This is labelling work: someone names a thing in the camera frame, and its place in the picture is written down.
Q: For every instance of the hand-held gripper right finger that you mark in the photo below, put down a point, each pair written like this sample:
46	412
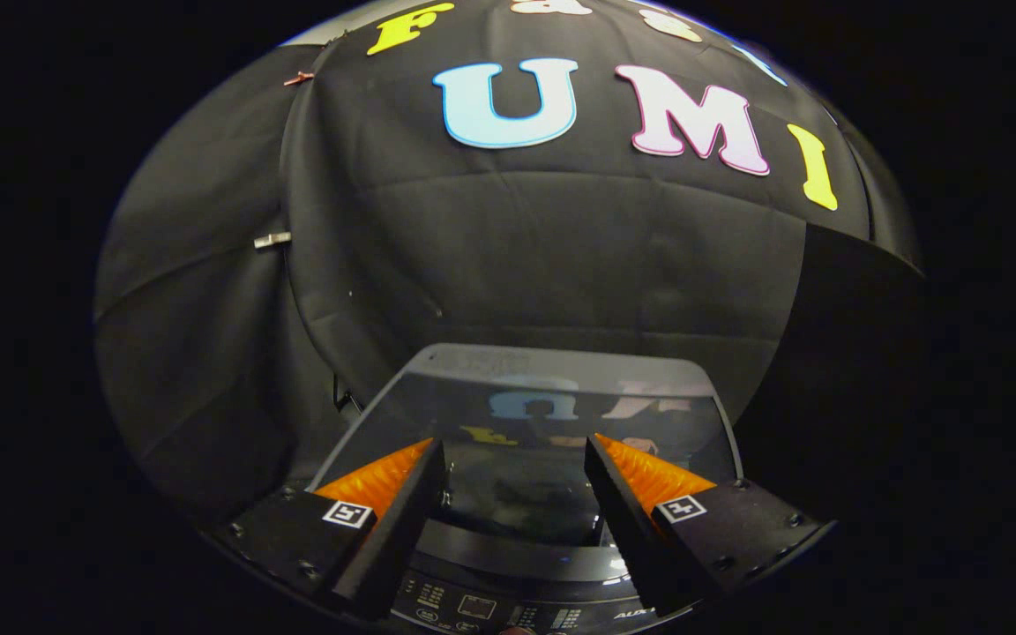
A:
623	516

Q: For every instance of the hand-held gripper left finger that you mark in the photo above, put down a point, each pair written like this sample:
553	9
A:
402	520

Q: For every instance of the grey washing machine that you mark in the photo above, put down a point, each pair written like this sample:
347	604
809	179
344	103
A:
508	608

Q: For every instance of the small metal clip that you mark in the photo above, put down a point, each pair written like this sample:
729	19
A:
272	239

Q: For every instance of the small red clip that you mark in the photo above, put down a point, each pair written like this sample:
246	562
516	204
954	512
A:
299	78

